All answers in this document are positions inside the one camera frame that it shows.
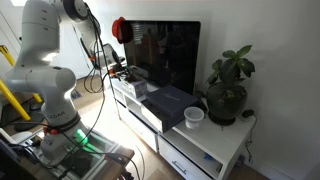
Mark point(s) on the green glowing light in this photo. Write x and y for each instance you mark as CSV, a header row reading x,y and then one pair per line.
x,y
81,136

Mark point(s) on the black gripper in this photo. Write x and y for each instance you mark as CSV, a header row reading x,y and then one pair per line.
x,y
120,70

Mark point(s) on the clear plastic cup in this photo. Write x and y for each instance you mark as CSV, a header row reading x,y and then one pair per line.
x,y
193,116

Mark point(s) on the small blue shelf item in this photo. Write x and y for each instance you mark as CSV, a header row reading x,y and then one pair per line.
x,y
208,157

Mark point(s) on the robot mounting table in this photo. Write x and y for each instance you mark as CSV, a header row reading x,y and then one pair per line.
x,y
96,156

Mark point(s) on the black flat screen TV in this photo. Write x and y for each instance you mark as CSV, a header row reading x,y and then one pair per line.
x,y
166,53

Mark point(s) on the green leafy plant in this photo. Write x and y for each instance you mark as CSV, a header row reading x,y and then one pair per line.
x,y
233,63

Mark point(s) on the white door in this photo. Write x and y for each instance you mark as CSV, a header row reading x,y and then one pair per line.
x,y
75,53

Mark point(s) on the yellow railing bar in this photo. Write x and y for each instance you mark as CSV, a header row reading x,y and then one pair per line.
x,y
15,103
8,58

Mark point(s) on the red round cap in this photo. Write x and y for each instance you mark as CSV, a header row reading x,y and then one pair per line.
x,y
117,30

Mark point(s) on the dark round plant pot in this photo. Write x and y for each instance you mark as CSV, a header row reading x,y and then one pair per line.
x,y
226,100

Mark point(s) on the white TV stand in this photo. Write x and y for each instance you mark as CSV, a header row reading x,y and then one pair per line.
x,y
213,140

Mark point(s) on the black pot saucer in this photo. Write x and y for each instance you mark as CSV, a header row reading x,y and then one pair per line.
x,y
221,121

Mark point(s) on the black power adapter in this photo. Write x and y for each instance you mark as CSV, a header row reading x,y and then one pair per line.
x,y
248,113

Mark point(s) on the navy blue shoe box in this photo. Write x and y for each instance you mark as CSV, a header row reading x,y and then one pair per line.
x,y
170,100

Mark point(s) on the white tea sachet box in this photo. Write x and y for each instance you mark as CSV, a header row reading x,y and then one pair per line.
x,y
135,89

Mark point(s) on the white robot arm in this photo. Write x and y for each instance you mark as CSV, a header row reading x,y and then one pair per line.
x,y
43,83

